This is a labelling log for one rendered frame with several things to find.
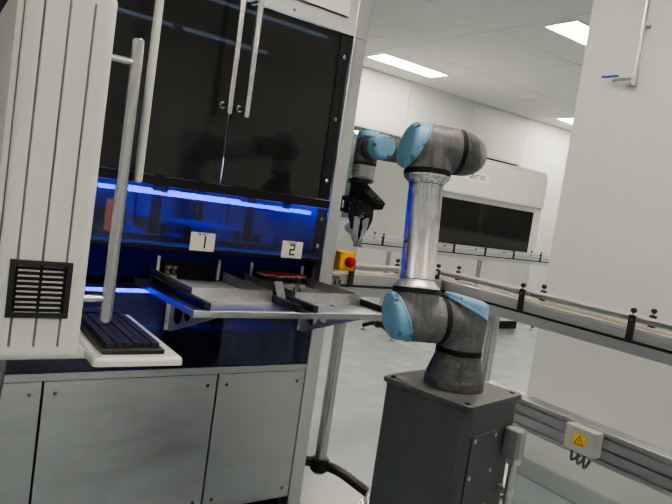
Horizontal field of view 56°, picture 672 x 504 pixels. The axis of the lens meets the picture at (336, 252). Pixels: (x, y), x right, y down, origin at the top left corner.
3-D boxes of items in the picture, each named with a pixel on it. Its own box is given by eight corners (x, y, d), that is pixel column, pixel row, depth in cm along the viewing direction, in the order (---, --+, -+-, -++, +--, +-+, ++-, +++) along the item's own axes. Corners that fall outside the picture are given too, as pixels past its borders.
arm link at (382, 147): (408, 137, 192) (395, 139, 203) (374, 131, 189) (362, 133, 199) (404, 163, 193) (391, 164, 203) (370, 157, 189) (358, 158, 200)
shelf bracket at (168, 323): (163, 329, 201) (168, 289, 200) (171, 329, 202) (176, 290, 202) (207, 359, 174) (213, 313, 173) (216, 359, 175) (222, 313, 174)
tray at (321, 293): (243, 283, 224) (244, 273, 224) (304, 286, 239) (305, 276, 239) (294, 303, 197) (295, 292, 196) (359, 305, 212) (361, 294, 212)
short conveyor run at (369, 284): (315, 295, 244) (321, 255, 243) (294, 288, 257) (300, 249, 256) (441, 300, 285) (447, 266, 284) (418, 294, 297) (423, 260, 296)
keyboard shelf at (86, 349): (22, 321, 167) (23, 311, 167) (129, 322, 183) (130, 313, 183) (51, 371, 130) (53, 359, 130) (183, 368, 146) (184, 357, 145)
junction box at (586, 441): (562, 446, 229) (566, 422, 229) (570, 444, 232) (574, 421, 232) (592, 459, 220) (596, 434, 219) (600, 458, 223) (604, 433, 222)
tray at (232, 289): (149, 278, 204) (150, 267, 204) (222, 281, 219) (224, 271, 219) (190, 299, 177) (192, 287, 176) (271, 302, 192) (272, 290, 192)
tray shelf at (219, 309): (133, 283, 201) (133, 277, 201) (315, 291, 242) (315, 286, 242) (192, 317, 163) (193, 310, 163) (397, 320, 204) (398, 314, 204)
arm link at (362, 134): (362, 128, 199) (354, 130, 207) (357, 163, 200) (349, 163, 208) (386, 132, 202) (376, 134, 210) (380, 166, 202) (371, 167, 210)
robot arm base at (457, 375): (494, 390, 162) (500, 352, 161) (462, 397, 151) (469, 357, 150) (444, 373, 172) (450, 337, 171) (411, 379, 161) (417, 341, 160)
